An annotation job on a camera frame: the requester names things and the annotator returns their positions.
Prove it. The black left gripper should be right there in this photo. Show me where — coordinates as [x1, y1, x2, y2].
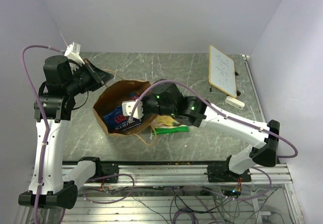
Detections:
[66, 58, 114, 96]

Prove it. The green cassava chips bag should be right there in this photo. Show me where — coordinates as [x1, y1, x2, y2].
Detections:
[151, 116, 189, 135]

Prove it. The brown paper bag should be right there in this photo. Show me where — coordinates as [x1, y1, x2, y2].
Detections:
[92, 69, 157, 146]

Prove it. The blue snack box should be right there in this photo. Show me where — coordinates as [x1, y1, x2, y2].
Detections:
[102, 106, 141, 133]

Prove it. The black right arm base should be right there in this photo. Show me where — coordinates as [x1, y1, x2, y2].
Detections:
[204, 163, 251, 183]

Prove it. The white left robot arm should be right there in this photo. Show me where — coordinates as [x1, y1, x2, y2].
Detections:
[18, 55, 113, 209]

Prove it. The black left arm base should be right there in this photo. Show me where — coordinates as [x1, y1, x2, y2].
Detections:
[87, 162, 119, 184]

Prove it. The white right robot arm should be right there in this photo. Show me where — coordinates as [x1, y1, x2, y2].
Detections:
[136, 79, 280, 182]

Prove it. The yellow framed whiteboard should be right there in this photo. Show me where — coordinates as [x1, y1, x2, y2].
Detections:
[208, 45, 238, 98]

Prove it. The white board eraser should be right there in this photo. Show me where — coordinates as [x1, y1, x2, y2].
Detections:
[225, 96, 245, 109]

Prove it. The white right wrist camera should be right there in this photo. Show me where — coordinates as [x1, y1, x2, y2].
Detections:
[121, 99, 144, 120]

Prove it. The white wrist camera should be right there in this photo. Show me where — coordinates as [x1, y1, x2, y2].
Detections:
[64, 42, 84, 65]
[121, 99, 144, 120]

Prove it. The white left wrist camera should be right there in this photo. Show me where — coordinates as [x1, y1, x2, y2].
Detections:
[64, 42, 84, 65]

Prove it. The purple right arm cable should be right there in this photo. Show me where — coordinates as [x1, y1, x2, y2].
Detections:
[128, 79, 298, 201]

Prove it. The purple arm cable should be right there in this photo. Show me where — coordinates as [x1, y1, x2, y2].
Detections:
[20, 44, 136, 224]
[128, 79, 298, 201]

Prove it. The aluminium frame rail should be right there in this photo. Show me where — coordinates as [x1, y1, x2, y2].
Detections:
[27, 164, 293, 186]

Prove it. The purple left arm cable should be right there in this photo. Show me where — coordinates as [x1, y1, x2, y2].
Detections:
[20, 44, 136, 224]

